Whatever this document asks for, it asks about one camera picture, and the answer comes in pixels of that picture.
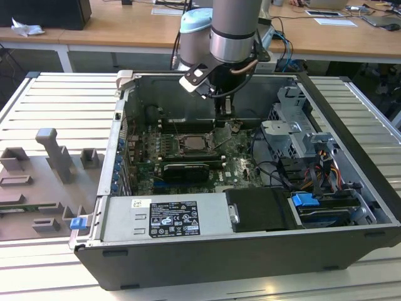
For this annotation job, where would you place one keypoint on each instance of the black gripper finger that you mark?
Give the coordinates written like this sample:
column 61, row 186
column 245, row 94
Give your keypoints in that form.
column 220, row 108
column 228, row 106

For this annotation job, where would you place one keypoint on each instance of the silver CPU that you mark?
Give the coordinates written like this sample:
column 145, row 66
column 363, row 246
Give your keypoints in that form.
column 193, row 143

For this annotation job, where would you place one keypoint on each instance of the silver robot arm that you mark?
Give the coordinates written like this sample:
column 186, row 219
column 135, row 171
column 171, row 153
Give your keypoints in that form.
column 233, row 28

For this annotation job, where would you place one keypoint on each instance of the black RAM slot row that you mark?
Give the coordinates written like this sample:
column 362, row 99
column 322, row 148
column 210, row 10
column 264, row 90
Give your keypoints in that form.
column 194, row 158
column 188, row 126

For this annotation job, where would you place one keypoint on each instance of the CPU socket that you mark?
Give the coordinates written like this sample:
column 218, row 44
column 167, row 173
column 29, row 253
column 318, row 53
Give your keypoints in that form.
column 181, row 147

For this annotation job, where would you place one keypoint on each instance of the small white box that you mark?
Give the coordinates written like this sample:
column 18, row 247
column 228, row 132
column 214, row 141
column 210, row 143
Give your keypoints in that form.
column 270, row 66

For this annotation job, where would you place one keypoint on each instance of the pale blue teach pendant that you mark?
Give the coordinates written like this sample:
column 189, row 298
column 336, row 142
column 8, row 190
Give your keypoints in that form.
column 266, row 34

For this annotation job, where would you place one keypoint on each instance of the metal drive cage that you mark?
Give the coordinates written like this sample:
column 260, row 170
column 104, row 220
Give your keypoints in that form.
column 282, row 135

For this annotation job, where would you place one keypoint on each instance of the green motherboard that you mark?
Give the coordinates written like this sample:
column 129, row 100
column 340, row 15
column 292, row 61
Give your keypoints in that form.
column 238, row 174

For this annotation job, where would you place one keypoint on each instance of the black graphics card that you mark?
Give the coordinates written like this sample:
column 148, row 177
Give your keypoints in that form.
column 185, row 172

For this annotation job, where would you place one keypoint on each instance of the black plastic shroud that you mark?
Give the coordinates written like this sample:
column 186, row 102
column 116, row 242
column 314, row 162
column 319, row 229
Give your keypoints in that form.
column 257, row 210

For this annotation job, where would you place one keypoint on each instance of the flat tablet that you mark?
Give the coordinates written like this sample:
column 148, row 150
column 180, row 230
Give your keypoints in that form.
column 322, row 12

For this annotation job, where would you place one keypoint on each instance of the blue disk carrier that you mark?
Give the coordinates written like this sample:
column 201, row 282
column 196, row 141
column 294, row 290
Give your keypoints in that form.
column 304, row 199

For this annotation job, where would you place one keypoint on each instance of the white paper sheet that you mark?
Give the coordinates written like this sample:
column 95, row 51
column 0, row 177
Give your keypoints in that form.
column 335, row 21

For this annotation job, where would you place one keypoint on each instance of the silver power supply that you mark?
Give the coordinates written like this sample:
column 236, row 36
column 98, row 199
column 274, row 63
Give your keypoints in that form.
column 125, row 219

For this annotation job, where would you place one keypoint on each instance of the black open PC case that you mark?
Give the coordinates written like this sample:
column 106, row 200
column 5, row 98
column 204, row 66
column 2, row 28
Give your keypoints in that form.
column 219, row 263

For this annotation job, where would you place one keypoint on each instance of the grey laptop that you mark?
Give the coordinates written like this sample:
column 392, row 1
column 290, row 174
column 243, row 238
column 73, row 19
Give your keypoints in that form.
column 380, row 20

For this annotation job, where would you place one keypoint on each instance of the blue case latch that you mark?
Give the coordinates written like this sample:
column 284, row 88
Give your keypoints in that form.
column 78, row 223

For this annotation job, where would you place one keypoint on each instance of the black box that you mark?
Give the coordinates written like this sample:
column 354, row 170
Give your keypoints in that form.
column 44, row 12

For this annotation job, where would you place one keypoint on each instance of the crumpled white paper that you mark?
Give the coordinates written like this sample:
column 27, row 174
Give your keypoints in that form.
column 26, row 27

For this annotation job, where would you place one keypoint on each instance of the grey parts rack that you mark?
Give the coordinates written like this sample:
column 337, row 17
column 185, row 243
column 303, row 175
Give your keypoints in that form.
column 28, row 194

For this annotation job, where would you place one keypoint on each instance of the green RAM stick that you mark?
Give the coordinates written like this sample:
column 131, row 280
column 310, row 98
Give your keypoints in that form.
column 28, row 207

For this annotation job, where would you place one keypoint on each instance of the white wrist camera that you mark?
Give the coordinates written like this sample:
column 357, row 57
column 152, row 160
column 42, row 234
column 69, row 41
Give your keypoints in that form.
column 192, row 80

